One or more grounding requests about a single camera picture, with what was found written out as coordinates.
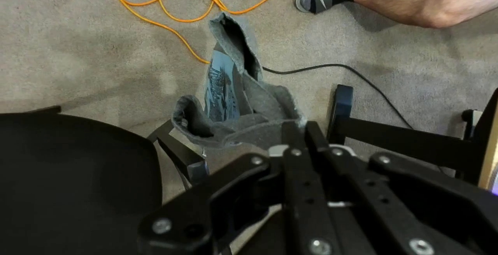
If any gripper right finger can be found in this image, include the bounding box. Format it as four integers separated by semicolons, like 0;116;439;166
305;121;498;255

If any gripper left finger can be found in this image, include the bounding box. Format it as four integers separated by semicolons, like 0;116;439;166
137;121;344;255

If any grey shirt with blue print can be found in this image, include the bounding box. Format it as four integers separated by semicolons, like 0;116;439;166
171;12;308;149

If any person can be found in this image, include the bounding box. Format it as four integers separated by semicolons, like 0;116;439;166
294;0;498;30

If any black chair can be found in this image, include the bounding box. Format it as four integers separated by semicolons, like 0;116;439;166
0;105;210;255

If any black cable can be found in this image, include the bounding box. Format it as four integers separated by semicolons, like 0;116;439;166
262;63;414;129

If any orange cable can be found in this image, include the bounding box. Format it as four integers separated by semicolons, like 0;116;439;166
112;0;289;65

